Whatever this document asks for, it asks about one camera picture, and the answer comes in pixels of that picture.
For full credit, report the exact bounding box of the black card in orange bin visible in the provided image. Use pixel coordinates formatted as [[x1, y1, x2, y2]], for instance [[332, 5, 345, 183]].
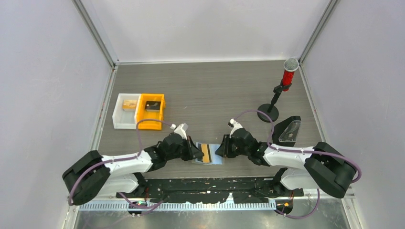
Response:
[[145, 101, 161, 112]]

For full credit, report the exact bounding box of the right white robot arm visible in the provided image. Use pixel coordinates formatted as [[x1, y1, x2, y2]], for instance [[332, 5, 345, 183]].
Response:
[[215, 128, 362, 198]]

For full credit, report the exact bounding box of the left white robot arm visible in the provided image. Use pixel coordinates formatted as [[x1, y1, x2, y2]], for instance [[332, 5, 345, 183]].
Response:
[[62, 133, 204, 206]]

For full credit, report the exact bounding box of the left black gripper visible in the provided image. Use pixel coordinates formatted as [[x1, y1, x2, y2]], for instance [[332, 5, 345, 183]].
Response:
[[166, 135, 204, 161]]

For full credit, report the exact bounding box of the blue grey card holder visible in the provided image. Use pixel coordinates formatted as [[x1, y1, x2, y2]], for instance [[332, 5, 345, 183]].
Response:
[[192, 142, 224, 166]]

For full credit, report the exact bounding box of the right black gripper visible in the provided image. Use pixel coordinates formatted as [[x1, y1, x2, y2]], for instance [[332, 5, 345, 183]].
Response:
[[215, 134, 250, 158]]

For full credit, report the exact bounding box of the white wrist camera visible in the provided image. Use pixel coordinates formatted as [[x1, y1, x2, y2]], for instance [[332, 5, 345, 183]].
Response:
[[228, 118, 243, 136], [170, 123, 188, 139]]

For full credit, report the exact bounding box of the orange plastic bin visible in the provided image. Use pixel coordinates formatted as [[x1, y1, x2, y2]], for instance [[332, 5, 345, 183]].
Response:
[[136, 94, 166, 130]]

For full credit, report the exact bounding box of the black stand with clear plate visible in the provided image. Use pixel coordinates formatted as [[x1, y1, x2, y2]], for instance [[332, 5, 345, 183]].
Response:
[[272, 115, 301, 147]]

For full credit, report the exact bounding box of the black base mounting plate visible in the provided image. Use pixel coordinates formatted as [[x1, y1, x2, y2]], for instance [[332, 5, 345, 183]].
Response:
[[125, 177, 304, 204]]

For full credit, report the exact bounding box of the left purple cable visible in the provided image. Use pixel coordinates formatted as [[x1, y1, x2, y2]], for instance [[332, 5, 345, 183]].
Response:
[[68, 118, 176, 206]]

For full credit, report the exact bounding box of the tan card in white bin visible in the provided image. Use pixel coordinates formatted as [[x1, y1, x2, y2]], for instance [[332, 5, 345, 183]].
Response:
[[122, 100, 138, 110]]

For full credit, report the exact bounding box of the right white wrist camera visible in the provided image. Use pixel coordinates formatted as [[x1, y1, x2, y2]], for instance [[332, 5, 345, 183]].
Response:
[[228, 118, 243, 136]]

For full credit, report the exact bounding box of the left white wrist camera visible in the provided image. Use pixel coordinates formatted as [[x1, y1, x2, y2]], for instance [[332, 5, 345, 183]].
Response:
[[170, 123, 188, 139]]

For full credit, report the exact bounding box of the red microphone on black stand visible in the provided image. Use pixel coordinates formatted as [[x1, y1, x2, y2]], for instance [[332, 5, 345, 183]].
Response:
[[257, 58, 299, 123]]

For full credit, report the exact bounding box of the white plastic bin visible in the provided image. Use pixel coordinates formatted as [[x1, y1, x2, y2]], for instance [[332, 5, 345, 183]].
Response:
[[112, 93, 141, 129]]

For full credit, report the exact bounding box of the slotted metal rail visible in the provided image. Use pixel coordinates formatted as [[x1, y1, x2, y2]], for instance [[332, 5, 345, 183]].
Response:
[[79, 199, 277, 211]]

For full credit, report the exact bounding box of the orange credit card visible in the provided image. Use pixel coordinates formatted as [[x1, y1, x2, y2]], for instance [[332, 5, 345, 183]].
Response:
[[201, 144, 212, 164]]

